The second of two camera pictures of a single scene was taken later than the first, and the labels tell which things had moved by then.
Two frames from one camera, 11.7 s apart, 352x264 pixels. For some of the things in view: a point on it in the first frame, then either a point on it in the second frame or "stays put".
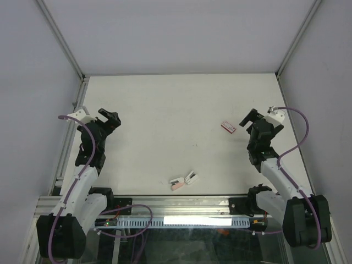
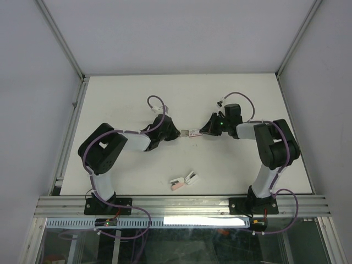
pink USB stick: x=177 y=183 stays put
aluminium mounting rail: x=159 y=206 stays put
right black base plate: x=240 y=206 stays put
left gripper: x=114 y=121 to x=174 y=133
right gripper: x=252 y=115 to x=209 y=128
